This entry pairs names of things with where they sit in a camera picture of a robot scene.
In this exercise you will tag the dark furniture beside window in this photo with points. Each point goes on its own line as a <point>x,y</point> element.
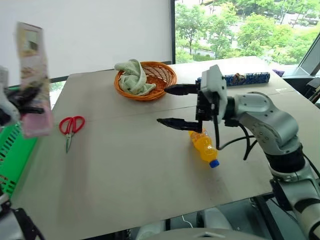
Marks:
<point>307,75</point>

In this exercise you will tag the pink packaged box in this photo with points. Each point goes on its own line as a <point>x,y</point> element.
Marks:
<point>33,62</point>

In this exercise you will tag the black table frame leg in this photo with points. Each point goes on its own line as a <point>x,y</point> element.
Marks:
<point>266,217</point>

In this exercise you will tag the green plastic basket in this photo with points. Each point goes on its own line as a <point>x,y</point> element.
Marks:
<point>11,152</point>

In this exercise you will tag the grey rounded robot body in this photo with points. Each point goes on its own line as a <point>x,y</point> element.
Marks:
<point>197,227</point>

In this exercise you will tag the blue patterned long box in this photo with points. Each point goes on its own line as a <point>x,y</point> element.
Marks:
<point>250,78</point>

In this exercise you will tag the orange wicker basket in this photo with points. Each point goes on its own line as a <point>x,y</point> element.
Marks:
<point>160,72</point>

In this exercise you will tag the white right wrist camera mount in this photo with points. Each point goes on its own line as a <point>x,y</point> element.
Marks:
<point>217,82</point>

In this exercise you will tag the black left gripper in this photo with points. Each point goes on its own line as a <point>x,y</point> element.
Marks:
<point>12,98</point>

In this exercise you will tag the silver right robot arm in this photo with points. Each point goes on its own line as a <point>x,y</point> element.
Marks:
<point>270,117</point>

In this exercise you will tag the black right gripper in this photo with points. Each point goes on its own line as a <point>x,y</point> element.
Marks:
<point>206,108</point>

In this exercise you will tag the black window frame post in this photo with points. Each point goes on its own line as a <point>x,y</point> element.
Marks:
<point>172,30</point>

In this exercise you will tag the light green towel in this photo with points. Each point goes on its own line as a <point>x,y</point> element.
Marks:
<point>133,80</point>

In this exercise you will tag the orange soda bottle blue cap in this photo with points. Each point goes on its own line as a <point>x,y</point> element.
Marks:
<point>205,147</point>

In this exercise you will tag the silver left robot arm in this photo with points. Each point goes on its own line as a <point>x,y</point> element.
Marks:
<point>8,222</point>

